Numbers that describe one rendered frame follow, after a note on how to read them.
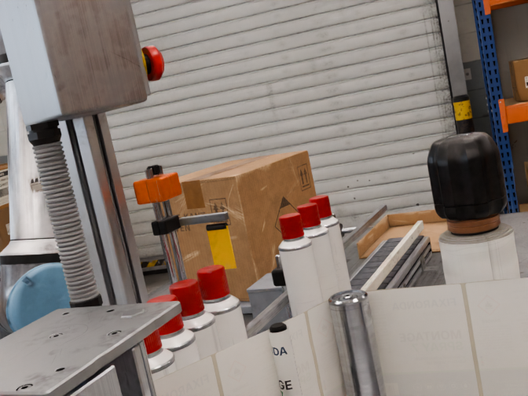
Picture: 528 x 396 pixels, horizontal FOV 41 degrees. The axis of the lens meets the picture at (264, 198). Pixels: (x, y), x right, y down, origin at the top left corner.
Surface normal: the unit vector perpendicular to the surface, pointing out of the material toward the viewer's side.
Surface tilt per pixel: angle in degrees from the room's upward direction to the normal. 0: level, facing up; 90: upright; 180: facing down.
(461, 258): 90
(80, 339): 0
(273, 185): 90
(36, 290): 93
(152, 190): 90
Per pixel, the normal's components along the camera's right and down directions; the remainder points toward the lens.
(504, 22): -0.26, 0.19
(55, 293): 0.53, 0.07
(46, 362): -0.20, -0.97
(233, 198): -0.55, 0.23
